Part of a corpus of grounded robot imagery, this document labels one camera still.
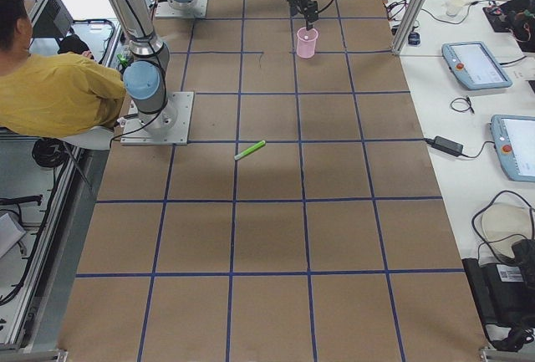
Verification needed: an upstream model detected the pink mesh cup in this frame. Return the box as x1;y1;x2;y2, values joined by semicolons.
296;27;319;59

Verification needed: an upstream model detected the green marker pen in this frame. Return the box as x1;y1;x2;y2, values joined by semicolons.
234;140;266;161

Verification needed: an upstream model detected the far blue teach pendant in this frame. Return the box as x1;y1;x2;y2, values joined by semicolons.
441;41;512;90

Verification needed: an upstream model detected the blue teach pendant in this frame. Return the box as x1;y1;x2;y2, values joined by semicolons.
490;115;534;182
441;41;512;90

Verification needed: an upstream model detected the black power adapter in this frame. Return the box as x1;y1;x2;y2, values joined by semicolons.
424;135;463;157

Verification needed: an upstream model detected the near blue teach pendant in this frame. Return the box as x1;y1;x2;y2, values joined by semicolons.
490;115;534;182

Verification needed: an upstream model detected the person in yellow shirt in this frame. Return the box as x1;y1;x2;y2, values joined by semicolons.
1;0;126;138

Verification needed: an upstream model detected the aluminium frame post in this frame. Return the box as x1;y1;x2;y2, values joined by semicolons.
391;0;425;55

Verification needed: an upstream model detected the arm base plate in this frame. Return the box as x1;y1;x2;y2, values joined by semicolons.
120;92;194;145
155;0;208;19

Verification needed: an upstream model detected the small black cable loop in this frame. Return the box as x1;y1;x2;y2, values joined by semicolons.
450;94;476;115

